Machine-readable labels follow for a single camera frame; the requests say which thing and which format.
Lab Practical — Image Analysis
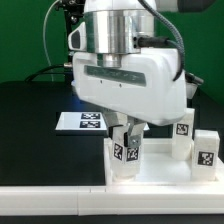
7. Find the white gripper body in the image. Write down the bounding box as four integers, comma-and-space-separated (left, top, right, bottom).
73, 48, 187, 126

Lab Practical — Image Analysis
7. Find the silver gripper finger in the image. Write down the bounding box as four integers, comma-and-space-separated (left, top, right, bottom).
124, 117, 146, 148
103, 110, 128, 138

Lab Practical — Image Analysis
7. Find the white square table top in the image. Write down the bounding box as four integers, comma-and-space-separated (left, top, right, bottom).
104, 139, 224, 186

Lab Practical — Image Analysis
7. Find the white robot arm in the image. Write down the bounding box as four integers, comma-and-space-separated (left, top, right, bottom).
69, 0, 216, 148

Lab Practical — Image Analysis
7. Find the white marker base plate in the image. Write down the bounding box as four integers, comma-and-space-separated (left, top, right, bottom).
56, 112, 107, 131

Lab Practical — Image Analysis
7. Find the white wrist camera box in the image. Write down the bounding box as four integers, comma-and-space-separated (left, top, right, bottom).
68, 22, 87, 51

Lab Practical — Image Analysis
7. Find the grey cable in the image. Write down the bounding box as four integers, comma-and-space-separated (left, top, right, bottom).
42, 0, 63, 83

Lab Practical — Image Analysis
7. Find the black cable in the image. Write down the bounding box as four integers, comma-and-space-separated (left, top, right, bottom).
23, 64, 74, 83

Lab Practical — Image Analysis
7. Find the white front obstacle wall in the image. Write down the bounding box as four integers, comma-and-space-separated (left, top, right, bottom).
0, 186, 224, 216

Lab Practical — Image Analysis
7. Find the black camera stand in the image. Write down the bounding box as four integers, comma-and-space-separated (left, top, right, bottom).
55, 0, 86, 67

